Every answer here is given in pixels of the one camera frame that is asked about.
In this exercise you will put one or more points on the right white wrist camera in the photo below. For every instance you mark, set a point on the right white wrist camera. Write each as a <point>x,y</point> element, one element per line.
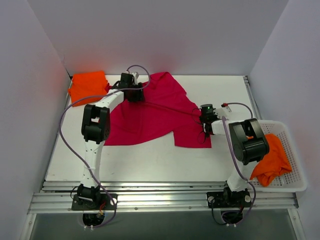
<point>223,111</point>

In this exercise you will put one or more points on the crumpled orange t-shirt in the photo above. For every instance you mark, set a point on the crumpled orange t-shirt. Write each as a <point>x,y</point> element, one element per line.
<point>274,164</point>

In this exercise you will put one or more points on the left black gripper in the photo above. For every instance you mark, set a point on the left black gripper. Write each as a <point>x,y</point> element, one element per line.
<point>136,94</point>

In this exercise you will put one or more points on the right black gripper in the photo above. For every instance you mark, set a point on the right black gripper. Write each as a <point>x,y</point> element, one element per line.
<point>206,120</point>

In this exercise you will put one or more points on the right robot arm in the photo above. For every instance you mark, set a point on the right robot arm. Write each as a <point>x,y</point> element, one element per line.
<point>246,142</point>

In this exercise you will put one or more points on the crimson red t-shirt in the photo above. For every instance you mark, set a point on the crimson red t-shirt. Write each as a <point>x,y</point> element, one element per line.
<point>166,109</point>

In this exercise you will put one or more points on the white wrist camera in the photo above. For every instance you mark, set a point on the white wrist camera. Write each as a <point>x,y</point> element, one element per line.
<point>135,76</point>
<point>223,111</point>

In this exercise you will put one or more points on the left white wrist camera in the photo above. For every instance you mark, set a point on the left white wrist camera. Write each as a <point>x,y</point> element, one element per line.
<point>135,76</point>

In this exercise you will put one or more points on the folded orange t-shirt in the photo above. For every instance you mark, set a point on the folded orange t-shirt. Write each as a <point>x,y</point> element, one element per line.
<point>88,84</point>

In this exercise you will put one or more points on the white plastic basket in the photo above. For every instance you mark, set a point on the white plastic basket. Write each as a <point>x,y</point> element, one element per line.
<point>290,182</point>

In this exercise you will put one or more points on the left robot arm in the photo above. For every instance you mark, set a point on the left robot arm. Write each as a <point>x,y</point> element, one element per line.
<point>96,128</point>

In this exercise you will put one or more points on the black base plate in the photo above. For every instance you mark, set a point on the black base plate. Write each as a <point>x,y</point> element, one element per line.
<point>101,203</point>
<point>221,199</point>

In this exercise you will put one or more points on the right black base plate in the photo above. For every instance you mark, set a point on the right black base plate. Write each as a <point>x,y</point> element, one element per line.
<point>221,199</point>

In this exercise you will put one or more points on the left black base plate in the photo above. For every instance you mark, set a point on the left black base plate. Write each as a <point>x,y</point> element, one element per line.
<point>101,203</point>

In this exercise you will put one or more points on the aluminium rail frame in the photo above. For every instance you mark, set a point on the aluminium rail frame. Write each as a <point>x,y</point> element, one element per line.
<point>155,176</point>

